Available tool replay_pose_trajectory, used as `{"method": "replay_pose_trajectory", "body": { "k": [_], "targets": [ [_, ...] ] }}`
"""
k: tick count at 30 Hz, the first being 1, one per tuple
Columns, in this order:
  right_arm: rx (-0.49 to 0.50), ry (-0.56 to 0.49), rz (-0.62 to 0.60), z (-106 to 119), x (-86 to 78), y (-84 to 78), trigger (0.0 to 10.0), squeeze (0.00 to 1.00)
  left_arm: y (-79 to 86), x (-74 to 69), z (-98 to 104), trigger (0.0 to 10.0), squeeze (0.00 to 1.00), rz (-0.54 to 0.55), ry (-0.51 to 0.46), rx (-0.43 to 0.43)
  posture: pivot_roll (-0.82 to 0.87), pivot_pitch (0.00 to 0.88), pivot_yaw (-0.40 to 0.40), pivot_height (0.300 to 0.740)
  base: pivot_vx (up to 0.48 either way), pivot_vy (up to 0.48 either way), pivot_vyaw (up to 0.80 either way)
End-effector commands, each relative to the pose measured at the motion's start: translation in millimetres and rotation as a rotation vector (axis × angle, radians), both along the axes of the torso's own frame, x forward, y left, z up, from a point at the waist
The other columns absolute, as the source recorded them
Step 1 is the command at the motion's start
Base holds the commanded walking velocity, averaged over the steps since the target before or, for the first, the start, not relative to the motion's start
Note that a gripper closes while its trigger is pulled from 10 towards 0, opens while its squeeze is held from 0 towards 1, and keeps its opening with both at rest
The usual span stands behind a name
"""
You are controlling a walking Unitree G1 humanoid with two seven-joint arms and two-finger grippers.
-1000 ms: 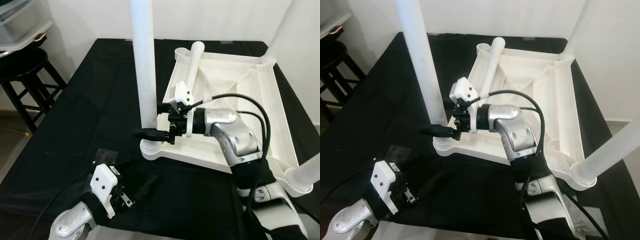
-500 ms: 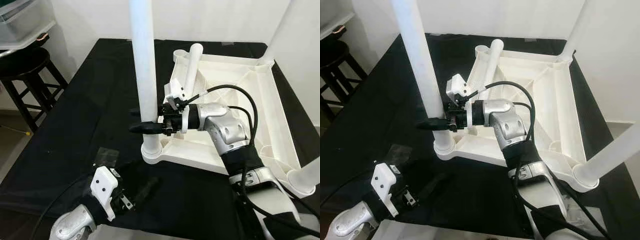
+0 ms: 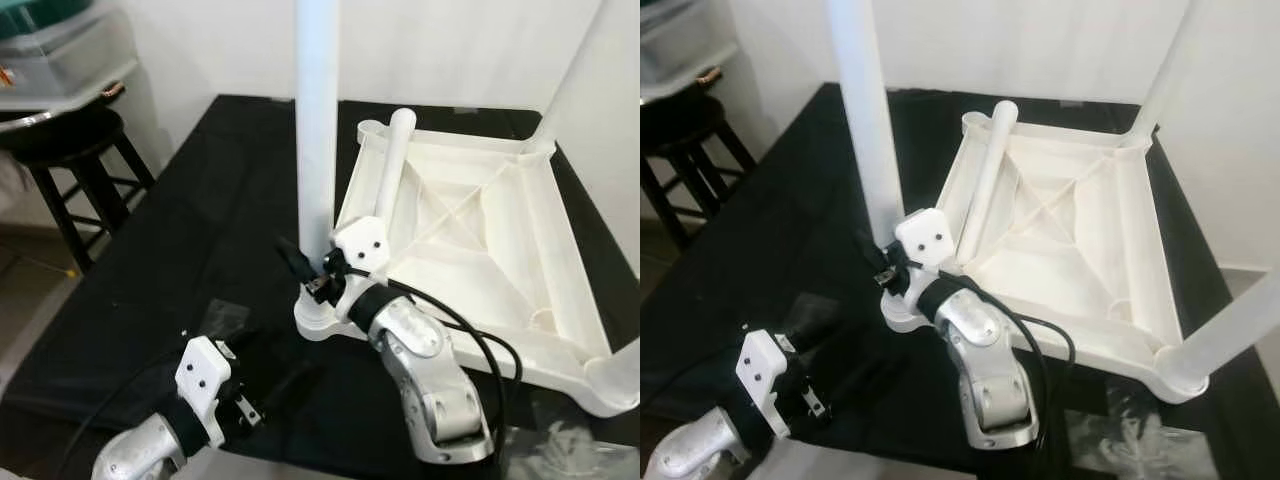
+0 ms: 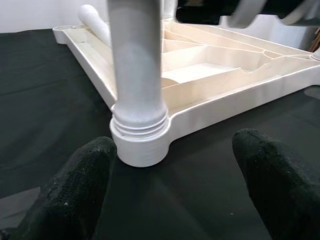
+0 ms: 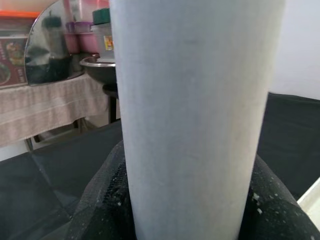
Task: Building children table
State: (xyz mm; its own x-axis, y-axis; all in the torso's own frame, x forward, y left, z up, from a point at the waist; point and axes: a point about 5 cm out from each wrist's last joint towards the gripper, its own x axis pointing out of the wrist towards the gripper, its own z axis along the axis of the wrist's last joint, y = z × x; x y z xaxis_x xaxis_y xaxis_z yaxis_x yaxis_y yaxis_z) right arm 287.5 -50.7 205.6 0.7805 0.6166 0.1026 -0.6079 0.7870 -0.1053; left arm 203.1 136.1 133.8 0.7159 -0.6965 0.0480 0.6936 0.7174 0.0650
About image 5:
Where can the black metal bowl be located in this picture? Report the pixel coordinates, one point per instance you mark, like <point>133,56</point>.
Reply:
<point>100,71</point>

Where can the black table cloth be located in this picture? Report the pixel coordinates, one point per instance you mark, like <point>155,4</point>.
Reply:
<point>50,180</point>

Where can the pink plastic container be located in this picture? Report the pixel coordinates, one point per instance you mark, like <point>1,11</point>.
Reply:
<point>87,40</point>

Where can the arched silver mirror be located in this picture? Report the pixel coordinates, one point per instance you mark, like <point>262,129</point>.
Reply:
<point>50,50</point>

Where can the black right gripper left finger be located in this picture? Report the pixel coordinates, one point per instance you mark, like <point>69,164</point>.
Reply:
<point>102,205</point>

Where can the white plastic table top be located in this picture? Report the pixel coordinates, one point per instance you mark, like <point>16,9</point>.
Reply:
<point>310,202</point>

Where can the black stool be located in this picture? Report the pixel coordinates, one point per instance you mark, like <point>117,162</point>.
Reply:
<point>113,100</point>

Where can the red printed box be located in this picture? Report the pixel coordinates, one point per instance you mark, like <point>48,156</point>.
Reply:
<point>11,62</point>

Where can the green container lid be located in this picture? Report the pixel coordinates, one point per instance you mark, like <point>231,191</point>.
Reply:
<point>101,16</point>

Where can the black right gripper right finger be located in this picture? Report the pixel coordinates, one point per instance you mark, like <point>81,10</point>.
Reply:
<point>275,212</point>

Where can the white plastic table leg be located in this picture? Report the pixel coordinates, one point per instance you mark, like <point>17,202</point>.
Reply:
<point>195,112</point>

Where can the orange box lid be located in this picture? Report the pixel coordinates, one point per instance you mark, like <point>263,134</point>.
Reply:
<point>17,14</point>

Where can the beige table cover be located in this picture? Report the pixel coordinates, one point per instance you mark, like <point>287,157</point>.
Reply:
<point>50,107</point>

